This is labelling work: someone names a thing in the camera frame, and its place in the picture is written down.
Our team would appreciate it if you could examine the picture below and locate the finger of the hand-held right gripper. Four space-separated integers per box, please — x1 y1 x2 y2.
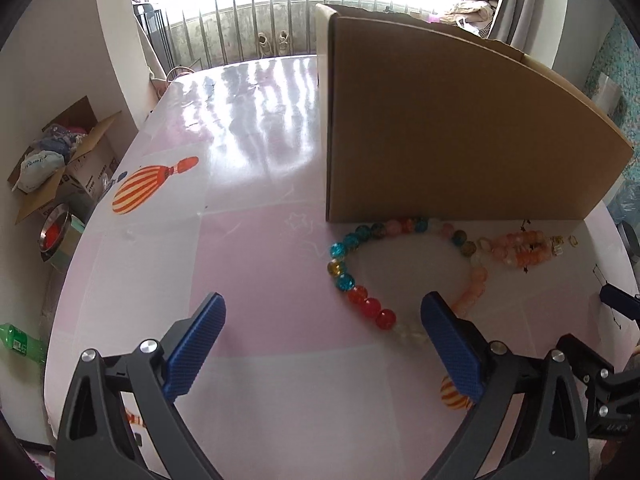
599 284 640 321
556 334 640 443

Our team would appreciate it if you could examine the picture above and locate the white cloth bundle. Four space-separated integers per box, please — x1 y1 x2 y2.
12 149 66 193

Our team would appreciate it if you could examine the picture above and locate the pink bead bracelet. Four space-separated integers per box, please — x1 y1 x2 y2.
477 230 553 268

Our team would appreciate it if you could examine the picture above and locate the green plastic bottle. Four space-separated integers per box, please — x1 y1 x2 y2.
0 323 48 361

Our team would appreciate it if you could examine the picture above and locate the metal bowl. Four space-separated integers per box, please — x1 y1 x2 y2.
39 203 71 261

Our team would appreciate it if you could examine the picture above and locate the black rack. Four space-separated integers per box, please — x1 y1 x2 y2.
132 2 173 73

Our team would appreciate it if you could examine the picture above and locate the large brown cardboard box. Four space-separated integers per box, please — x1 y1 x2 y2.
315 3 635 223

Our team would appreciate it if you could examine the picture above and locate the open cardboard box with clothes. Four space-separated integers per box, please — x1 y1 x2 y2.
7 96 123 225

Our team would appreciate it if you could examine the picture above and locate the translucent plastic bag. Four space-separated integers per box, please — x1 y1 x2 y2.
607 180 640 223

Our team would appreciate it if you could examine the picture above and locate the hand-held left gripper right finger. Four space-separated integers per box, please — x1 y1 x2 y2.
420 291 593 480

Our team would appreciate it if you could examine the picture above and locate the grey curtain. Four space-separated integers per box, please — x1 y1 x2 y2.
487 0 538 46

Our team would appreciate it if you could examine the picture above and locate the colourful clothes bundle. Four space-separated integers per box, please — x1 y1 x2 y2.
42 122 91 156

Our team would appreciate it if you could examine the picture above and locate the pile of clothes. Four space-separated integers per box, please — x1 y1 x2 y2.
440 0 501 38

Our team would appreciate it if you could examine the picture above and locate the metal window railing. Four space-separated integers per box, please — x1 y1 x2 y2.
132 0 476 73

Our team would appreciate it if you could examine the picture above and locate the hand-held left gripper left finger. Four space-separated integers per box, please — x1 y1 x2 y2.
55 291 227 480

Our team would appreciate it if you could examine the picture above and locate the multicolour glass bead necklace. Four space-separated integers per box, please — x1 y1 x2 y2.
327 216 488 346

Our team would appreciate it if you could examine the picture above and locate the pink printed tablecloth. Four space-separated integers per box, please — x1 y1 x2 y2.
44 55 640 480

